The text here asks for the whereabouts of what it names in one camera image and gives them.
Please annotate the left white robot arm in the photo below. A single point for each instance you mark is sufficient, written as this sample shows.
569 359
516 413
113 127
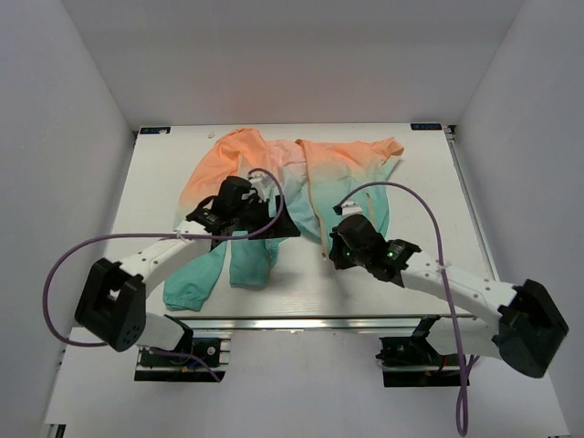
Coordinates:
112 305

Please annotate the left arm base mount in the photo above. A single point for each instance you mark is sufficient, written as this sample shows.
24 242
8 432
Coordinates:
205 361

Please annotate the orange and teal jacket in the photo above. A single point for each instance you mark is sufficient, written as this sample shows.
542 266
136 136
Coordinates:
313 177

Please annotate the left blue corner label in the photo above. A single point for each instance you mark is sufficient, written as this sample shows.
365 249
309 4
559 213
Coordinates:
158 130

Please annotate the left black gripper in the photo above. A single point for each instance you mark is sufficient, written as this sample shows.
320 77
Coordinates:
285 227

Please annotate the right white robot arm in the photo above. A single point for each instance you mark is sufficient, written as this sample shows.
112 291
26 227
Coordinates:
518 324

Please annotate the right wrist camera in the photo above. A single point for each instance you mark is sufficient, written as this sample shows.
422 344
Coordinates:
347 209

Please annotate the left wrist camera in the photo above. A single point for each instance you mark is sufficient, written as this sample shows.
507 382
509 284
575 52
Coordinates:
236 191

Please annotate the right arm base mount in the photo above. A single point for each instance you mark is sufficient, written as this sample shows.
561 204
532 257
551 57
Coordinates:
409 362

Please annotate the right blue corner label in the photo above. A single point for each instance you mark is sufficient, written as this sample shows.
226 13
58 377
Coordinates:
424 126

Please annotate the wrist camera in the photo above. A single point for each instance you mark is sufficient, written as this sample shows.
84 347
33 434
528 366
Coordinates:
347 209
236 191

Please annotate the blue corner label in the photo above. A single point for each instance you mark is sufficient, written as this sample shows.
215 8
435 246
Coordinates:
158 130
424 126

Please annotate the white front panel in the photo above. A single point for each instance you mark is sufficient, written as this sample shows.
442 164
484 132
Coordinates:
277 384

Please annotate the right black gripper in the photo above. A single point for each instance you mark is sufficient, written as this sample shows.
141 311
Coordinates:
335 255

